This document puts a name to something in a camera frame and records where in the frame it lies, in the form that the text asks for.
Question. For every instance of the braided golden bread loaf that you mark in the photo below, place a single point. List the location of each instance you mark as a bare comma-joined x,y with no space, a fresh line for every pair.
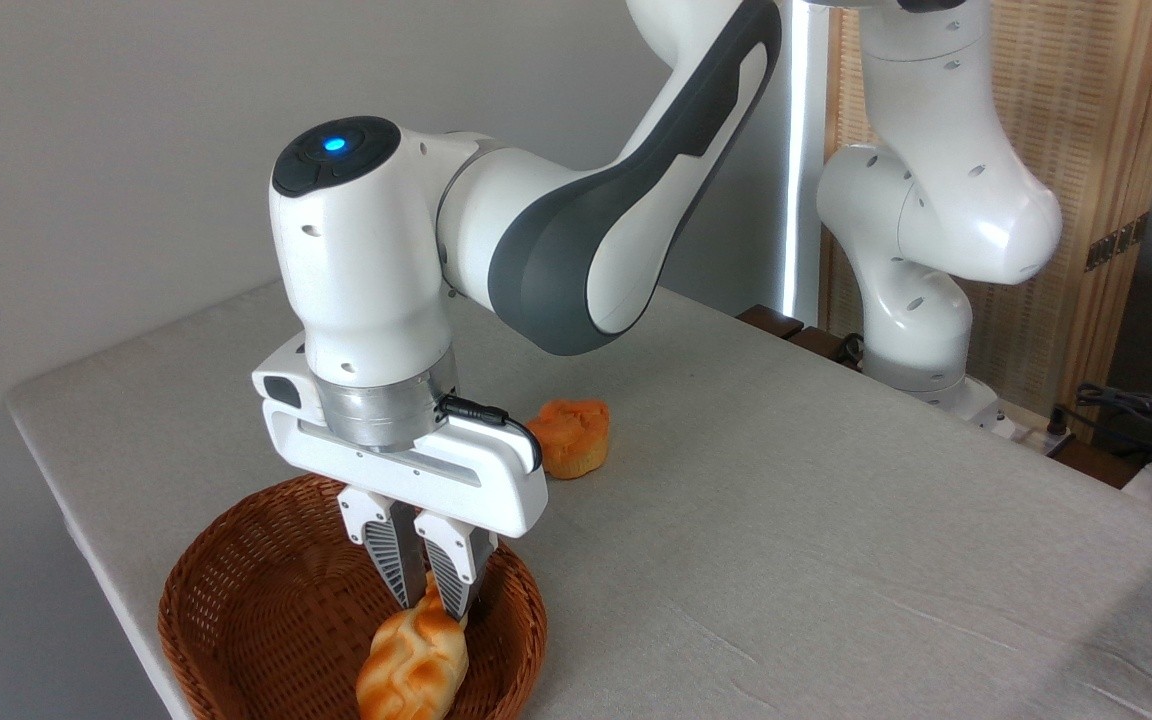
411,660

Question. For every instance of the bamboo folding screen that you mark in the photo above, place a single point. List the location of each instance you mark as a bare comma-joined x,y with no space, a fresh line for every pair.
1096,120

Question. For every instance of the dark metal screen hinge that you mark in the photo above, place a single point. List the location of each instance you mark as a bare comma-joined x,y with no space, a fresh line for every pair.
1116,242

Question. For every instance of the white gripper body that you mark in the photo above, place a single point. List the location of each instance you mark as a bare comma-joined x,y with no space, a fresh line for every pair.
476,480

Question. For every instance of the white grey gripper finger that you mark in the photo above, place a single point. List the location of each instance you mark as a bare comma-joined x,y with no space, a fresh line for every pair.
456,570
386,550

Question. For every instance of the orange muffin bread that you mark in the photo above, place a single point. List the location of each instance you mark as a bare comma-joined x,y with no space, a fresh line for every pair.
576,440

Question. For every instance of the brown wicker basket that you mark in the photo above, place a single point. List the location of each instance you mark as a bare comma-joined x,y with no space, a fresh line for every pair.
256,600

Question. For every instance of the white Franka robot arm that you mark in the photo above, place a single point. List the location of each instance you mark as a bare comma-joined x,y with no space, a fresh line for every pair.
366,260

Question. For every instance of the dark brown wooden block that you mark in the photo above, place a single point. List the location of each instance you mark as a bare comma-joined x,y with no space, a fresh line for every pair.
770,321
818,344

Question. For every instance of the white power strip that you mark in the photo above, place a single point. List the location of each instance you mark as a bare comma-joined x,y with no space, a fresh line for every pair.
1031,432

